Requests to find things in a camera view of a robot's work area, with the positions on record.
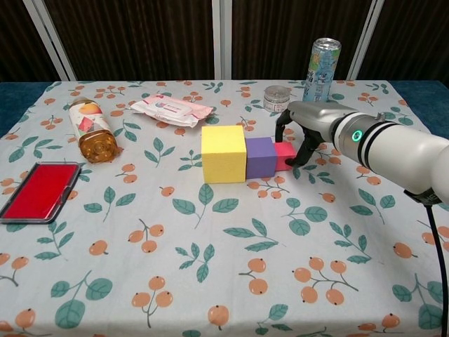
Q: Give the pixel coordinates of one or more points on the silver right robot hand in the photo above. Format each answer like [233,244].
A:
[315,119]

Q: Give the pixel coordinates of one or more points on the pink small block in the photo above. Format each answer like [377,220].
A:
[283,151]

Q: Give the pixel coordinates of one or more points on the medium purple foam cube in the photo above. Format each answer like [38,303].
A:
[259,161]

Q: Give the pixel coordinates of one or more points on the large yellow foam cube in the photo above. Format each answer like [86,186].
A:
[222,165]

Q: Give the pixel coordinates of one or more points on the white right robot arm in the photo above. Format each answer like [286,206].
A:
[396,154]

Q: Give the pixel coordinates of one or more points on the small clear glass jar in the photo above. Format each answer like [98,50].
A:
[276,98]

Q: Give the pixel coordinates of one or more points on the light blue drink can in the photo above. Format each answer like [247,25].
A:
[322,70]

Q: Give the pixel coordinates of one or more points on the dark pleated divider panel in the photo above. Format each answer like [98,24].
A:
[140,38]
[17,38]
[414,38]
[280,35]

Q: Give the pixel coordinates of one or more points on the pink wet wipes pack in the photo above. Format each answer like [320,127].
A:
[168,109]

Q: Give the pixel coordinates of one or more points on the floral leaf print tablecloth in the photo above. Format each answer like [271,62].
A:
[196,245]

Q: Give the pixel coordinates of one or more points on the peach tea plastic bottle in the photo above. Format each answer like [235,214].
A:
[89,123]

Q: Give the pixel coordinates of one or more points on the red ink pad case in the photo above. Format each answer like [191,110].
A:
[35,191]

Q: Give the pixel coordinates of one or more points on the blue table cover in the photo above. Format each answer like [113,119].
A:
[14,100]

